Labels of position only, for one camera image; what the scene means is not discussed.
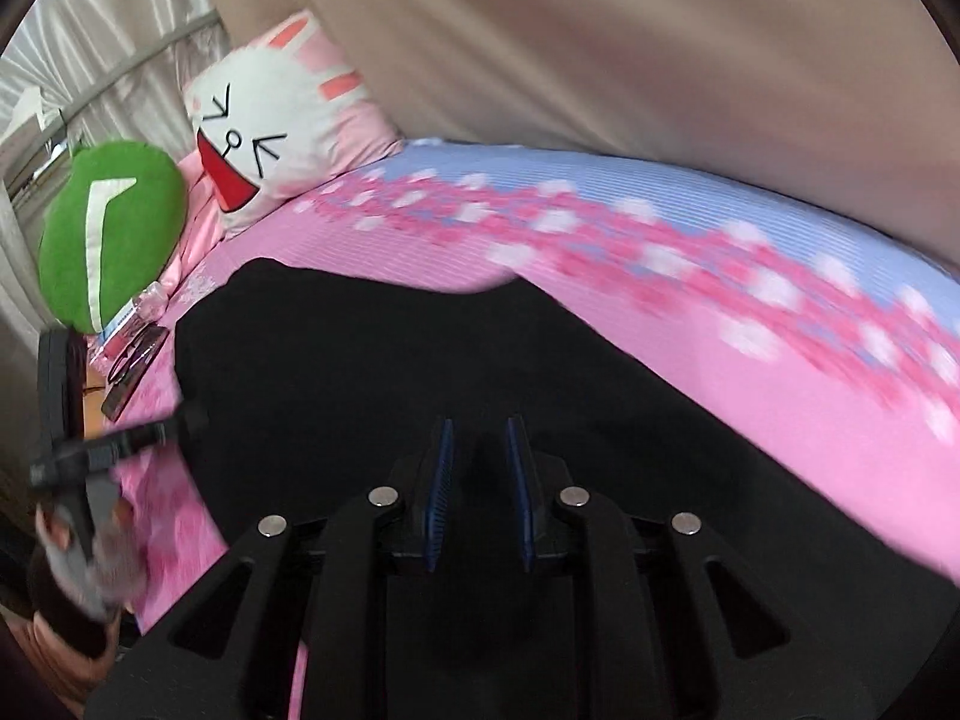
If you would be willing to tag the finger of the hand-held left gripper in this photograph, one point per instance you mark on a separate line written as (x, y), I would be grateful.
(146, 435)

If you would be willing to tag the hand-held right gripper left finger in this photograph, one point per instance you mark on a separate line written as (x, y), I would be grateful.
(438, 496)

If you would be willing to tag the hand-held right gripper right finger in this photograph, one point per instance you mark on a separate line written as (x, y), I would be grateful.
(520, 499)

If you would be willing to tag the black pants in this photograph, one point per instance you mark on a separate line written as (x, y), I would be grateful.
(360, 375)

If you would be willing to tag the person's left hand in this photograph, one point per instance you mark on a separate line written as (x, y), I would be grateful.
(82, 562)

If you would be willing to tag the black eyeglasses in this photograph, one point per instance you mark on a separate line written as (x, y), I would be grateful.
(135, 354)

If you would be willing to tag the clear plastic water bottle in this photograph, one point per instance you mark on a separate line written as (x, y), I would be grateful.
(141, 306)

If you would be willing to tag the green round pillow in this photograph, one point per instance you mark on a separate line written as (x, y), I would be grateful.
(112, 232)

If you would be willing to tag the pink floral bedsheet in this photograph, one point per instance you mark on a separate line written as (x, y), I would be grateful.
(675, 330)

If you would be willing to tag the silver white curtain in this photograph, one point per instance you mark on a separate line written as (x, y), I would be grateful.
(82, 60)

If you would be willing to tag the white rabbit face pillow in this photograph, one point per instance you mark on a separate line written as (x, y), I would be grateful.
(277, 120)

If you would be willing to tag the beige curtain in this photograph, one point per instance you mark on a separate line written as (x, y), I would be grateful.
(600, 45)

